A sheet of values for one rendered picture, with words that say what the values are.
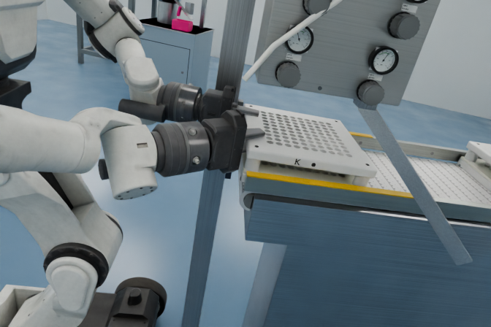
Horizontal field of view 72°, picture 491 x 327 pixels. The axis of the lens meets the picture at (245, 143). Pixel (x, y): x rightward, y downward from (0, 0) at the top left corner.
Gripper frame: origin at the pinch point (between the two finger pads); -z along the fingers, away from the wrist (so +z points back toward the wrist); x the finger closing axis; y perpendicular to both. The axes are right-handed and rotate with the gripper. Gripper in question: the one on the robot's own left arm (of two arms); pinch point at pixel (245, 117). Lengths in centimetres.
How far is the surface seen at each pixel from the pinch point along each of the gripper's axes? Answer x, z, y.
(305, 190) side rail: 4.4, -13.9, 18.4
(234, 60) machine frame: -10.1, 5.1, -7.9
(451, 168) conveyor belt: 6, -55, -11
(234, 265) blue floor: 99, -7, -54
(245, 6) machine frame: -22.2, 4.9, -7.9
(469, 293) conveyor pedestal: 29, -61, 7
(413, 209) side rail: 5.2, -35.0, 15.4
